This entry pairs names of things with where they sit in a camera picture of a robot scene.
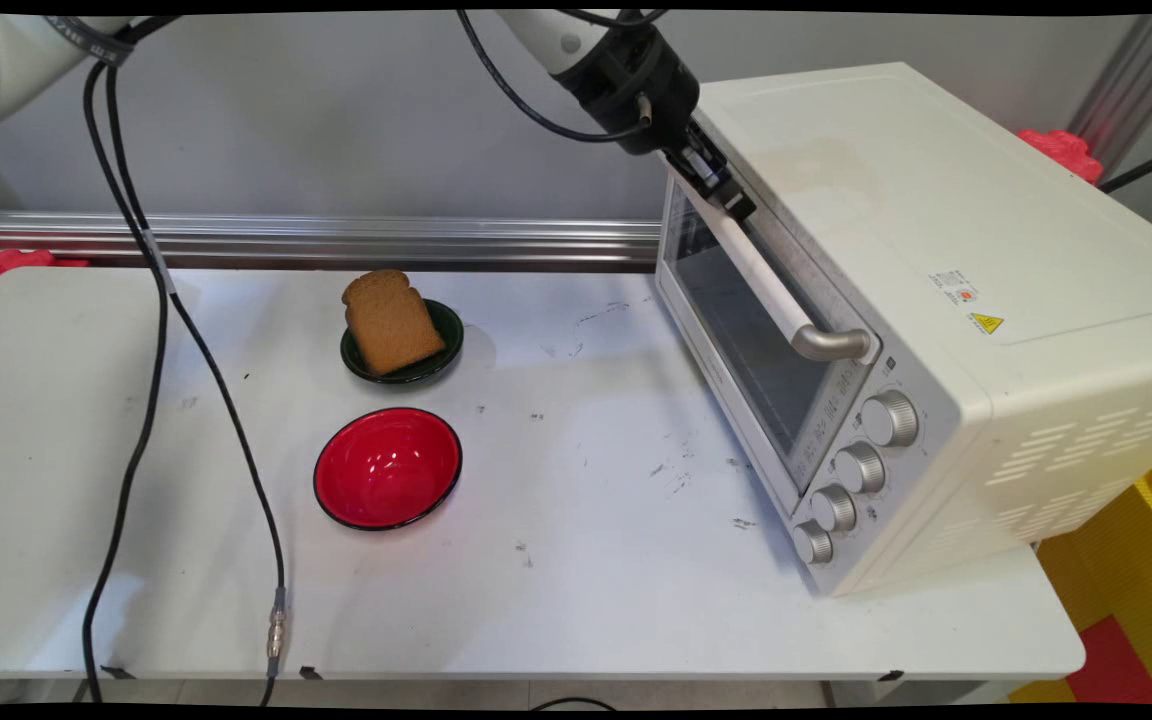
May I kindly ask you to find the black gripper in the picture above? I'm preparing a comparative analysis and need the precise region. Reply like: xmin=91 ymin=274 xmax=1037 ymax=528
xmin=551 ymin=25 xmax=760 ymax=222

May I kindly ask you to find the white oven door handle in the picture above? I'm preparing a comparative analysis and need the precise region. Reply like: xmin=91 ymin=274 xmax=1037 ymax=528
xmin=671 ymin=170 xmax=882 ymax=363

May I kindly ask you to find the glass oven door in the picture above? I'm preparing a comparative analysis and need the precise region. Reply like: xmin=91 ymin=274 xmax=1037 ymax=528
xmin=654 ymin=165 xmax=887 ymax=517

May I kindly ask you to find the cream white toaster oven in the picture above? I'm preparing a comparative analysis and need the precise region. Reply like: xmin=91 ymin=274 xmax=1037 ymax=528
xmin=654 ymin=62 xmax=1152 ymax=598

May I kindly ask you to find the white oven label sticker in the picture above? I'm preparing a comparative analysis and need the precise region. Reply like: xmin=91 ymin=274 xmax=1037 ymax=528
xmin=929 ymin=268 xmax=983 ymax=307

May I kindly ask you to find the silver oven knob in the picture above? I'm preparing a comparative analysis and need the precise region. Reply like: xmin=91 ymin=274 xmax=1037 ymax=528
xmin=862 ymin=390 xmax=922 ymax=448
xmin=811 ymin=484 xmax=859 ymax=533
xmin=792 ymin=520 xmax=836 ymax=566
xmin=833 ymin=441 xmax=887 ymax=495

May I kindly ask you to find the dark green bowl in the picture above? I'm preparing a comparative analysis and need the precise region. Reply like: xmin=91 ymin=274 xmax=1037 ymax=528
xmin=340 ymin=298 xmax=466 ymax=386

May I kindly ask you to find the brown toast slice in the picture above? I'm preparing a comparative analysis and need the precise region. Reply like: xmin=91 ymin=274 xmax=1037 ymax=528
xmin=342 ymin=269 xmax=448 ymax=377

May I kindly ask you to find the red bowl black rim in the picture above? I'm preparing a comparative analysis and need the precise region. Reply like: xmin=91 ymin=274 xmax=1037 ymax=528
xmin=313 ymin=406 xmax=464 ymax=531

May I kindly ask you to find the yellow bin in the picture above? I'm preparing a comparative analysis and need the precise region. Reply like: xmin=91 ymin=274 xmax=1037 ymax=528
xmin=1008 ymin=445 xmax=1152 ymax=706

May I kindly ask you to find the red floor block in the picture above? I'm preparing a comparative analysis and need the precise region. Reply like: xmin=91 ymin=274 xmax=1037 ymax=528
xmin=1066 ymin=614 xmax=1152 ymax=706

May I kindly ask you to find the black gripper cable silver plug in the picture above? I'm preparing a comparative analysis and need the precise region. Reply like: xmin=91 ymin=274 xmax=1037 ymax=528
xmin=454 ymin=10 xmax=672 ymax=144

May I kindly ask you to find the horizontal aluminium rail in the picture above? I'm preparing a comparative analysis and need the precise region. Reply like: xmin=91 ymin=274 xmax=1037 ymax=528
xmin=0 ymin=210 xmax=665 ymax=273

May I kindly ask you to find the red printed bracket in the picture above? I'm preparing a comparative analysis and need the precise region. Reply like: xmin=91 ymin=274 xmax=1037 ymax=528
xmin=1015 ymin=129 xmax=1105 ymax=187
xmin=0 ymin=248 xmax=89 ymax=305

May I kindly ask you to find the upright aluminium post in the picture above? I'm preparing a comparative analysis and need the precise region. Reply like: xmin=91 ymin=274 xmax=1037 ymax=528
xmin=1066 ymin=12 xmax=1152 ymax=183

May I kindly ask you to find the thin black background cable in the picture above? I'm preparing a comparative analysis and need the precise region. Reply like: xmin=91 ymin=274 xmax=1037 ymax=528
xmin=1096 ymin=143 xmax=1152 ymax=197

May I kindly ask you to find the black cable with inline connector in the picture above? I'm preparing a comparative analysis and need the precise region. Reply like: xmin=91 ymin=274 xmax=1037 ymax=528
xmin=104 ymin=62 xmax=289 ymax=707

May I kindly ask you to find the black cable strap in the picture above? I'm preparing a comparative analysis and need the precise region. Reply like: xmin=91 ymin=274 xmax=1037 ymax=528
xmin=41 ymin=14 xmax=139 ymax=69

